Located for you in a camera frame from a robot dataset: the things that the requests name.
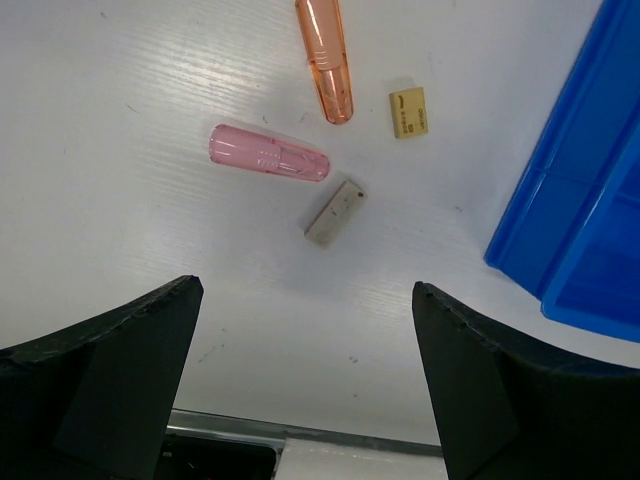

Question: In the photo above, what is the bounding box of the blue compartment tray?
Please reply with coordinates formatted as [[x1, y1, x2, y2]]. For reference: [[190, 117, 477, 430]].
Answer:
[[485, 1, 639, 342]]

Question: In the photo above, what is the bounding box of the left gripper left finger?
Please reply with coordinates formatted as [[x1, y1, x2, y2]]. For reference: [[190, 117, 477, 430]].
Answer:
[[1, 276, 204, 479]]

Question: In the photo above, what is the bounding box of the yellow eraser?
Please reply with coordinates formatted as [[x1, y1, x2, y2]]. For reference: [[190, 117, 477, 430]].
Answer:
[[389, 87, 429, 140]]

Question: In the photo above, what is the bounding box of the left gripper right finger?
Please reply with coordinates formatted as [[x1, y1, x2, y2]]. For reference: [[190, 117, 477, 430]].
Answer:
[[412, 282, 639, 479]]

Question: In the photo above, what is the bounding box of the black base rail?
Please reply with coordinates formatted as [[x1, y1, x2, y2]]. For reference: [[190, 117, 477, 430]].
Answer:
[[154, 409, 448, 479]]

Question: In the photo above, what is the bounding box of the grey eraser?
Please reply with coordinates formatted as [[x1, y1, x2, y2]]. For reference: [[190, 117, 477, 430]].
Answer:
[[304, 180, 367, 248]]

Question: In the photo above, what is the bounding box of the orange plastic cap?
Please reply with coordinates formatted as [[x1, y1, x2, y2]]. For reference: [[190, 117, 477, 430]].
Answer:
[[295, 0, 353, 125]]

